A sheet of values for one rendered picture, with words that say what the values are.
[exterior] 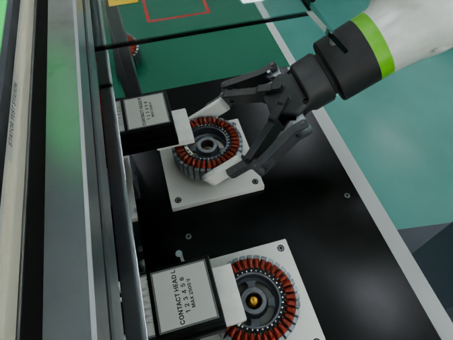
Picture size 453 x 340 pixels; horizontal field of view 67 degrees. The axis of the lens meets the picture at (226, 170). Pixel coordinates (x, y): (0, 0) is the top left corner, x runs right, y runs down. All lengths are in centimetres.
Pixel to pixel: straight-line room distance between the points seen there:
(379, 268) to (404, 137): 131
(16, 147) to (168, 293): 21
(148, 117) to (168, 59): 37
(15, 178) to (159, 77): 62
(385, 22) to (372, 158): 122
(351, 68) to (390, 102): 148
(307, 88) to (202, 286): 29
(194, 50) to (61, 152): 67
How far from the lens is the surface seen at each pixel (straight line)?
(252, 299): 45
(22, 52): 24
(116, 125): 29
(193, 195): 54
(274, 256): 50
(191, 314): 34
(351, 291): 52
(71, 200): 17
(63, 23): 27
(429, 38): 51
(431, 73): 222
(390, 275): 55
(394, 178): 165
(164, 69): 79
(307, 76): 49
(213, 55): 82
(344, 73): 48
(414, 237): 152
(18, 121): 20
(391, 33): 49
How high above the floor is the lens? 125
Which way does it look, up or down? 56 degrees down
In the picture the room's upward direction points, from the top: straight up
